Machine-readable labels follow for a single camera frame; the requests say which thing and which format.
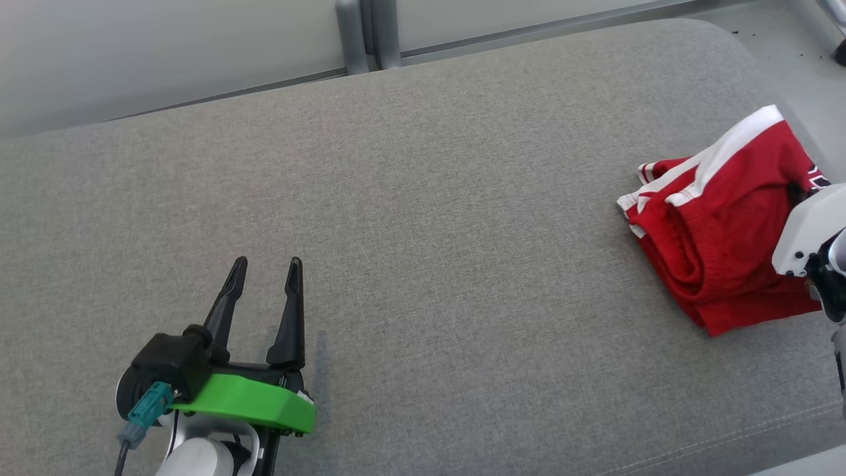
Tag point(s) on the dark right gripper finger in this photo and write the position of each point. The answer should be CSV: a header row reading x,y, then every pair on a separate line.
x,y
798,194

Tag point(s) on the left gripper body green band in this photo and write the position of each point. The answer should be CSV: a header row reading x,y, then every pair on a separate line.
x,y
258,403

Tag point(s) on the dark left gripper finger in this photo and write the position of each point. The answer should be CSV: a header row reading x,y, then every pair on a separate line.
x,y
226,311
291,330

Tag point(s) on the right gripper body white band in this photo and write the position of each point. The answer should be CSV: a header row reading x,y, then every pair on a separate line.
x,y
813,225

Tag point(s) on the red shorts white trim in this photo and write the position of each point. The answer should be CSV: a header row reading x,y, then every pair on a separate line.
x,y
740,198

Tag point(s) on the red basketball jersey white sleeves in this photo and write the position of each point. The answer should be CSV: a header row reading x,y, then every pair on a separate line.
x,y
727,311

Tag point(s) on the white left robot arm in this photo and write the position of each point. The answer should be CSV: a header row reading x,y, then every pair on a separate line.
x,y
198,459

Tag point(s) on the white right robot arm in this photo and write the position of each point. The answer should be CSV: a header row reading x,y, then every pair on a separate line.
x,y
842,370

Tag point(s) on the black round foot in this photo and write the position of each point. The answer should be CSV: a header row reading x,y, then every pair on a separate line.
x,y
841,53

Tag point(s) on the grey fabric sofa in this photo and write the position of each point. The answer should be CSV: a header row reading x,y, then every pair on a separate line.
x,y
429,231

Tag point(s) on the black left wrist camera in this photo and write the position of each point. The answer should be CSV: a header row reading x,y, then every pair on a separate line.
x,y
172,360

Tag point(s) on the grey metal frame leg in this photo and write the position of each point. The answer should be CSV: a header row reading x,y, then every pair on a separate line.
x,y
834,6

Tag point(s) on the grey cylindrical post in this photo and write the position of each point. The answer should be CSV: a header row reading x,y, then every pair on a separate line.
x,y
386,30
351,33

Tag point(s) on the grey wall base rail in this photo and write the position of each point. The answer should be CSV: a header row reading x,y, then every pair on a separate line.
x,y
529,30

